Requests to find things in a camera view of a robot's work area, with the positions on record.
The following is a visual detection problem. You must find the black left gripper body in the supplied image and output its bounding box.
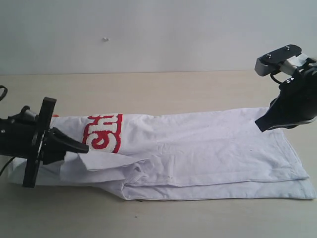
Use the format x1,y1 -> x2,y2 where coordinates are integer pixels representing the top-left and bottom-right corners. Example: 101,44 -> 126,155
0,97 -> 56,188

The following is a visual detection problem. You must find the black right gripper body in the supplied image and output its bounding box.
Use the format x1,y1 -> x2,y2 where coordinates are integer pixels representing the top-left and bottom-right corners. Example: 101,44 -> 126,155
269,65 -> 317,129

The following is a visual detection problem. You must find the white t-shirt red lettering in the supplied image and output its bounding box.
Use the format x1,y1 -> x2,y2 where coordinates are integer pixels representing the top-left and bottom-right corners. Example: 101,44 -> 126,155
9,107 -> 317,202

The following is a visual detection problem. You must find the black right camera cable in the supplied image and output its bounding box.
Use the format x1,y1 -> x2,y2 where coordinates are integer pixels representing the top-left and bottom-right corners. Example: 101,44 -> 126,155
270,71 -> 284,85

